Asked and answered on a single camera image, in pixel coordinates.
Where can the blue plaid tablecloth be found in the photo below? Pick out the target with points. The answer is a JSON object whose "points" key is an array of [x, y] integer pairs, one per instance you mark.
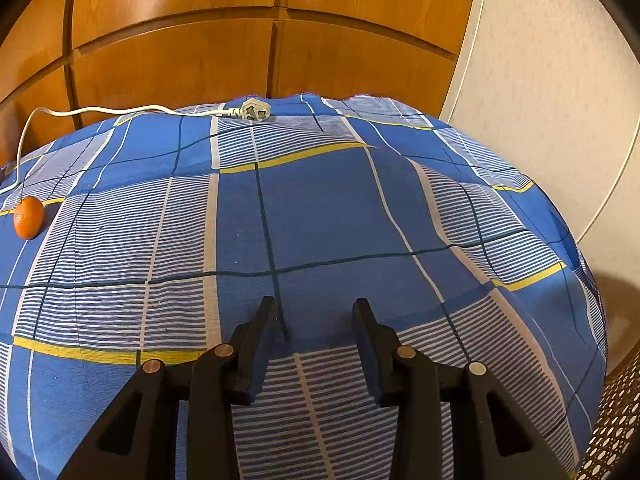
{"points": [[325, 210]]}

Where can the orange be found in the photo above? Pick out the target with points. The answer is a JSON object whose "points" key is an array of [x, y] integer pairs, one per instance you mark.
{"points": [[28, 217]]}

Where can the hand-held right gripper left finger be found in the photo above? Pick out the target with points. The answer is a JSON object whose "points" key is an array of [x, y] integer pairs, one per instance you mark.
{"points": [[260, 360]]}

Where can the wooden wardrobe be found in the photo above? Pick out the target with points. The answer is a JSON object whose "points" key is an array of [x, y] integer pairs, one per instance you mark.
{"points": [[175, 60]]}

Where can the brown woven rattan panel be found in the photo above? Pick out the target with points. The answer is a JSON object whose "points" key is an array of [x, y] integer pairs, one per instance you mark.
{"points": [[612, 425]]}

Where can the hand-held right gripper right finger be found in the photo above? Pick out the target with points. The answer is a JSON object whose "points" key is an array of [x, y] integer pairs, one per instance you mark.
{"points": [[372, 365]]}

